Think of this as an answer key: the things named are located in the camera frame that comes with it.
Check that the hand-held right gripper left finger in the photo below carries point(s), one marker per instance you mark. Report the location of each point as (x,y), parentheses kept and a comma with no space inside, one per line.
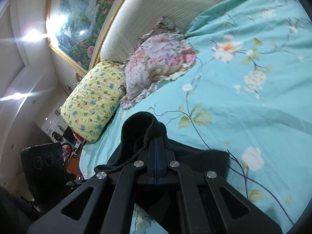
(151,160)

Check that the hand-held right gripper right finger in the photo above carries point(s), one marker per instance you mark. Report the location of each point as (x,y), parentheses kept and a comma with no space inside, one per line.
(161,160)

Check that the black pants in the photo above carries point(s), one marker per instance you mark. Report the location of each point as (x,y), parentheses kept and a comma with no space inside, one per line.
(136,126)

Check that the person's left forearm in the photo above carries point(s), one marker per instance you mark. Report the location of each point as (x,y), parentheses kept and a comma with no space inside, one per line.
(14,212)

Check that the wooden bedside cabinet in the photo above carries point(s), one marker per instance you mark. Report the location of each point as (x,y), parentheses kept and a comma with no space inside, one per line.
(73,164)

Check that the red cloth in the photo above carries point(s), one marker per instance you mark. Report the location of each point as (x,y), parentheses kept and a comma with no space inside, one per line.
(78,136)

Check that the yellow printed pillow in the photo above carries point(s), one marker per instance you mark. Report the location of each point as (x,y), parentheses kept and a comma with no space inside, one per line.
(92,102)

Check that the teal floral bed sheet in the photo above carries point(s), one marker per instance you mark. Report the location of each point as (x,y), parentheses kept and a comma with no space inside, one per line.
(243,126)

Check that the pink floral ruffled pillow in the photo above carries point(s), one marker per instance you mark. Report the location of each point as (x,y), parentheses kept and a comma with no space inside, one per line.
(156,61)

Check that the gold framed landscape painting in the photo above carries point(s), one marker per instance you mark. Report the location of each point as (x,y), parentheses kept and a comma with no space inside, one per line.
(73,29)

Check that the white ribbed headboard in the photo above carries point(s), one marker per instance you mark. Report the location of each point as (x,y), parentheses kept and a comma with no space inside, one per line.
(170,2)

